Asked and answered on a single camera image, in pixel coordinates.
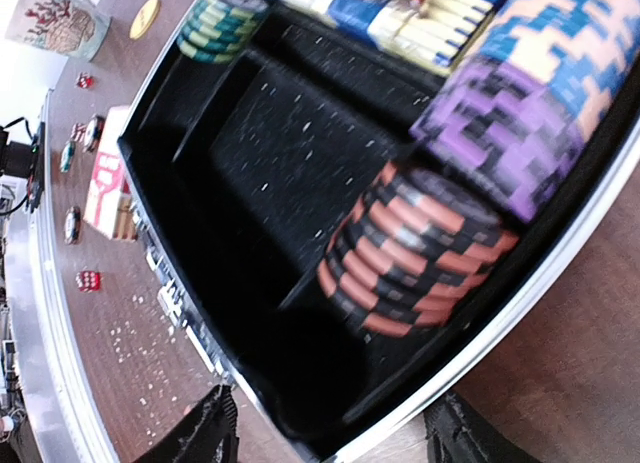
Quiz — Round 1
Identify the black poker chip front centre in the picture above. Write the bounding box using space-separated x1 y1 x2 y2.
64 206 81 245

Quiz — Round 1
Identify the green poker chip front left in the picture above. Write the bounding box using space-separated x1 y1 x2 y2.
59 140 76 173

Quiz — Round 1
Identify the aluminium front rail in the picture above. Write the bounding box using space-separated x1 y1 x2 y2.
5 102 118 462

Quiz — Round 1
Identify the black poker chip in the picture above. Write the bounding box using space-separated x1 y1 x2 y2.
83 115 106 152
64 206 81 245

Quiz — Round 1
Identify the red die front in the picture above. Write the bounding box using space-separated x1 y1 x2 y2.
75 270 101 293

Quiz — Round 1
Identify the blue card deck box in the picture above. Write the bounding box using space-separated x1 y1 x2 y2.
279 0 506 76

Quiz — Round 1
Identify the yellow round button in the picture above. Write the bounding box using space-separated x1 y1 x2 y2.
129 0 161 40

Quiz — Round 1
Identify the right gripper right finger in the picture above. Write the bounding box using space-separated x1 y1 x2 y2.
424 391 540 463

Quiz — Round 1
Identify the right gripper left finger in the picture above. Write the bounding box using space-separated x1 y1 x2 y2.
136 384 238 463

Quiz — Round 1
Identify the black poker chip left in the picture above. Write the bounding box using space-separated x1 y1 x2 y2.
83 115 106 152

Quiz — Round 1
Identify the aluminium poker case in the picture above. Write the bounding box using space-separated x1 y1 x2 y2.
119 0 639 462

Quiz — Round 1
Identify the purple chip stack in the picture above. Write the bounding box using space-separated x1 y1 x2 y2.
410 55 585 223

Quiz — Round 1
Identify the red Texas Hold'em card box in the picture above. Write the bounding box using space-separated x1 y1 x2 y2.
83 106 137 241

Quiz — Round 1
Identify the orange black chip stack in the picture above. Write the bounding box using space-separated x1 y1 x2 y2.
316 161 519 338

